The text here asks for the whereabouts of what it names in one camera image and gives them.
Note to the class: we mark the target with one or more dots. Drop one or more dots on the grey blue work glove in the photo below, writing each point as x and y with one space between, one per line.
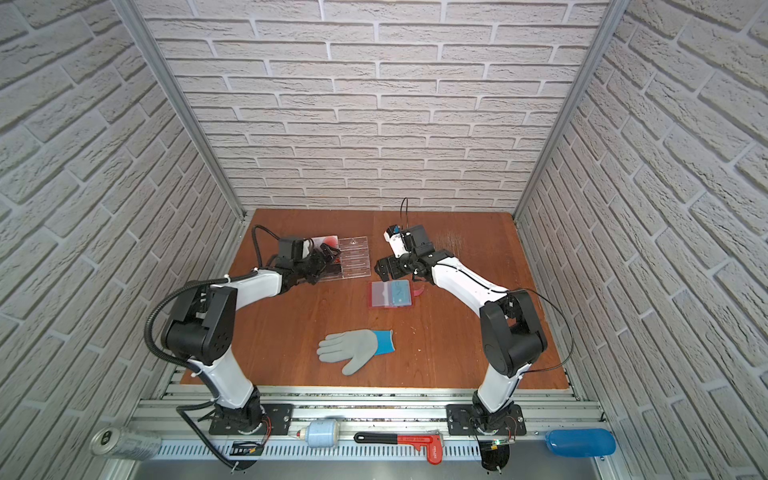
356 347

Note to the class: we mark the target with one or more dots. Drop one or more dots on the clear acrylic card organizer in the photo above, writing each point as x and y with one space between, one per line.
353 262

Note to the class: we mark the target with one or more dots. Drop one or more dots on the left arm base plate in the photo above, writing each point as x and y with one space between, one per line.
252 420

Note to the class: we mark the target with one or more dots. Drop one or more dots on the red black pipe wrench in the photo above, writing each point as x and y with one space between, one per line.
430 443

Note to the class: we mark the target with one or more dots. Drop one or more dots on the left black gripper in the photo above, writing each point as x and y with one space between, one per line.
328 251

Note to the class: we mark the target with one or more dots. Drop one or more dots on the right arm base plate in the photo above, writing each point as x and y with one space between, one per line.
470 420

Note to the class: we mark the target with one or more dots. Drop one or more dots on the silver drink can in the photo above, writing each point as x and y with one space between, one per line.
124 443

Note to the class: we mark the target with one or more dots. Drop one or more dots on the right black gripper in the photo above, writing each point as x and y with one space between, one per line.
386 270

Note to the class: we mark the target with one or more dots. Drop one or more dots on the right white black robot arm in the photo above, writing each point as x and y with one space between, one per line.
478 258

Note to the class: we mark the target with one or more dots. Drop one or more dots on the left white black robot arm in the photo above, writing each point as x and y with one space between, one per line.
193 327

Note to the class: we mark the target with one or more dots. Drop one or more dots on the blue plastic bottle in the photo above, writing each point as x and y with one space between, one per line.
581 443

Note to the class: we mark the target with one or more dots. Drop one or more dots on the red leather card holder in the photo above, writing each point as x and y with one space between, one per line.
393 294

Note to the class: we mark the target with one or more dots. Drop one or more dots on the red white card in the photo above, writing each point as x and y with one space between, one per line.
332 241

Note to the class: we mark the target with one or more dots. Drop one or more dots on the aluminium rail frame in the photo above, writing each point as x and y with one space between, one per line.
391 410

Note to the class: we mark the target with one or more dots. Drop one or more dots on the white plastic bottle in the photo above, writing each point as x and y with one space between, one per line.
322 433

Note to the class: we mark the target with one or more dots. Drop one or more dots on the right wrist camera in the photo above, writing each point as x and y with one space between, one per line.
398 240

